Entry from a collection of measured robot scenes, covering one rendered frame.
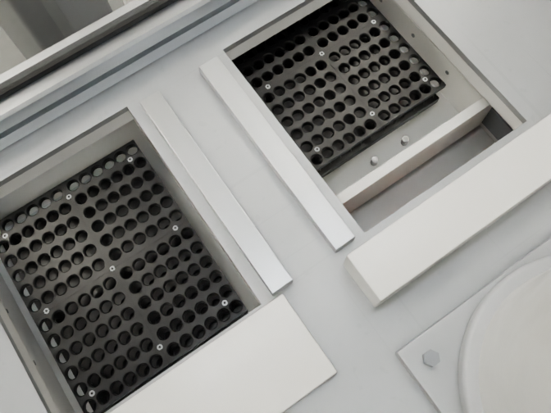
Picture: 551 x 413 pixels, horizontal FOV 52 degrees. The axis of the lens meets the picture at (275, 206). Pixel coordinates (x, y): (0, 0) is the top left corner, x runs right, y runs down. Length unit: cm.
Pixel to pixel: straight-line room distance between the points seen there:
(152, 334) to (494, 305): 31
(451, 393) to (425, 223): 14
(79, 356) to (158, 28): 32
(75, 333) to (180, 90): 26
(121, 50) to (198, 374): 31
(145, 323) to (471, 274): 31
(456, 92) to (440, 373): 34
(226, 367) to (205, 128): 23
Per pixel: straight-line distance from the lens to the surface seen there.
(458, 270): 54
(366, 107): 63
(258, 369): 49
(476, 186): 53
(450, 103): 73
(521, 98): 62
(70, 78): 58
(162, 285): 57
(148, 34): 58
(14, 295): 69
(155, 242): 58
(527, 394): 41
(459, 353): 51
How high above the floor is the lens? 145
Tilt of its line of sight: 71 degrees down
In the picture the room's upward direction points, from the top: 4 degrees counter-clockwise
